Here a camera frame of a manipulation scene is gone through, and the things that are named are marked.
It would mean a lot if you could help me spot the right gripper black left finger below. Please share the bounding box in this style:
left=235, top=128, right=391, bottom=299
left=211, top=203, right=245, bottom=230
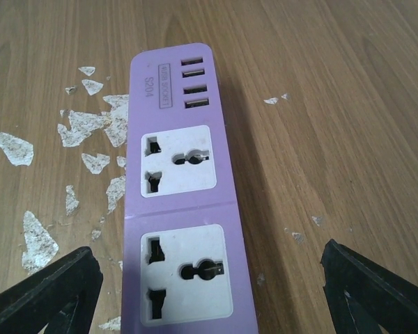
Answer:
left=0, top=246, right=103, bottom=333

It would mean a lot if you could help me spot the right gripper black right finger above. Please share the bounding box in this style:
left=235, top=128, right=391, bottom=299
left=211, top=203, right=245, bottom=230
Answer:
left=321, top=239, right=418, bottom=333

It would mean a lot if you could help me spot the purple power strip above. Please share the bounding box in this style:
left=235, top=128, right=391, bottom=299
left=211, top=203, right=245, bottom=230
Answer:
left=121, top=42, right=258, bottom=333

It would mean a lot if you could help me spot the white plastic debris pile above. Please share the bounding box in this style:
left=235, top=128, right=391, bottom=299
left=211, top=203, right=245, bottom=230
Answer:
left=0, top=66, right=129, bottom=275

